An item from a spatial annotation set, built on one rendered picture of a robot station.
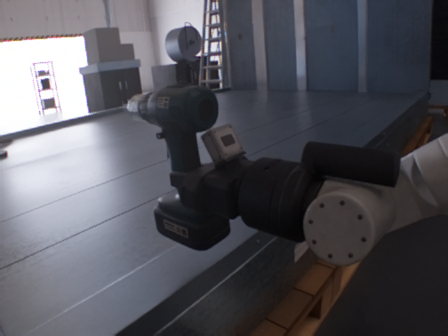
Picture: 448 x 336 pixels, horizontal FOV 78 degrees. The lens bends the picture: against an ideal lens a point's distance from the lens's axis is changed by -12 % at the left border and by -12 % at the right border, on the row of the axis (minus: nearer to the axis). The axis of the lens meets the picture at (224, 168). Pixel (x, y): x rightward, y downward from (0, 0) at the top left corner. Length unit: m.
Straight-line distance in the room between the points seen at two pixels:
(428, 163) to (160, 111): 0.32
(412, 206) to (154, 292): 0.37
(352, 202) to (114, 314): 0.36
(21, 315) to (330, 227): 0.52
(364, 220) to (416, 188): 0.10
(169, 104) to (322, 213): 0.24
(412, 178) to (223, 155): 0.21
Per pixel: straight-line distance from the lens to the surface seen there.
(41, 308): 0.62
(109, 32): 5.67
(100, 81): 5.42
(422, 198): 0.34
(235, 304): 0.64
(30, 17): 11.66
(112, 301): 0.51
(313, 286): 0.88
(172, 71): 6.43
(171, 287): 0.50
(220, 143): 0.39
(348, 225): 0.27
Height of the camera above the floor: 0.74
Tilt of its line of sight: 19 degrees down
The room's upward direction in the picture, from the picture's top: 5 degrees counter-clockwise
